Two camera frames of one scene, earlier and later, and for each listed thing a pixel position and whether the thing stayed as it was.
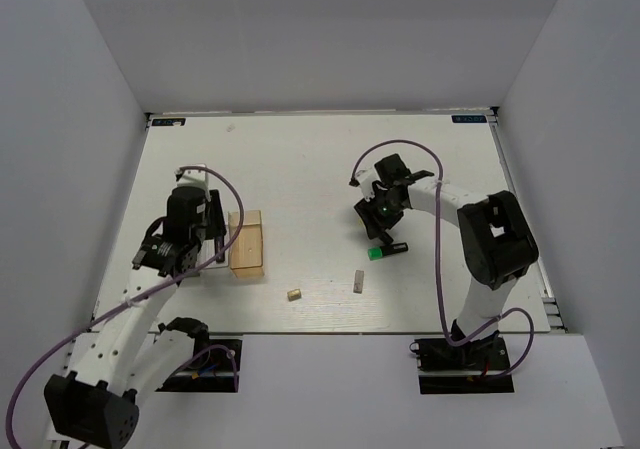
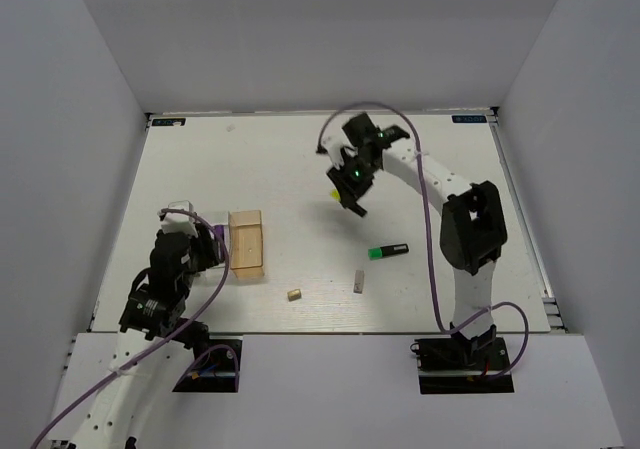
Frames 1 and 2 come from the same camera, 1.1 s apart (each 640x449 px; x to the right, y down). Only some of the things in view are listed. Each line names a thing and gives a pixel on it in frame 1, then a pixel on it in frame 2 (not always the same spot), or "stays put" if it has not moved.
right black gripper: (367, 212) → (350, 193)
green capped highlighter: (376, 252) stays put
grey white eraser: (358, 282) stays put
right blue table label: (468, 119) stays put
